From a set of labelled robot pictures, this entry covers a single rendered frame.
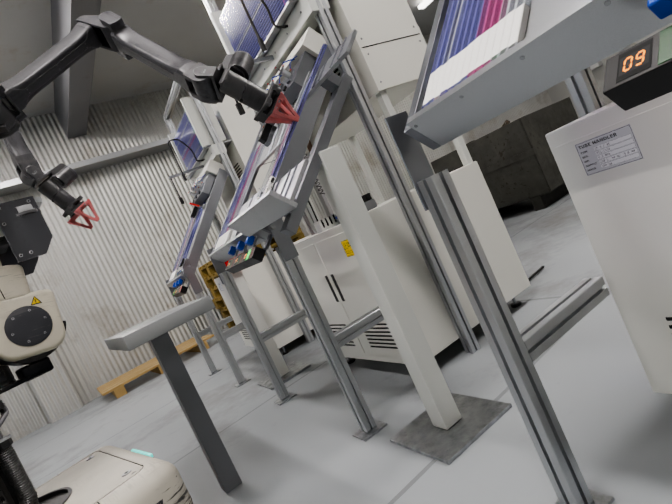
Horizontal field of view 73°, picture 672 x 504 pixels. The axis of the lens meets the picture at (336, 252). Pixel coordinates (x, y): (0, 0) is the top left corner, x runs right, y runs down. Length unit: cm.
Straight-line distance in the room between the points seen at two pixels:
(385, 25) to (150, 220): 442
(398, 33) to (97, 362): 466
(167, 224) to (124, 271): 74
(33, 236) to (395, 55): 135
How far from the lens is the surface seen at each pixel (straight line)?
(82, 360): 563
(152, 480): 131
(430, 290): 168
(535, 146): 411
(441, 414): 132
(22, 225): 147
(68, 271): 568
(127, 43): 145
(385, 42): 190
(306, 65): 172
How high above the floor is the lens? 64
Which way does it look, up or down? 4 degrees down
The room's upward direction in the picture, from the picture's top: 25 degrees counter-clockwise
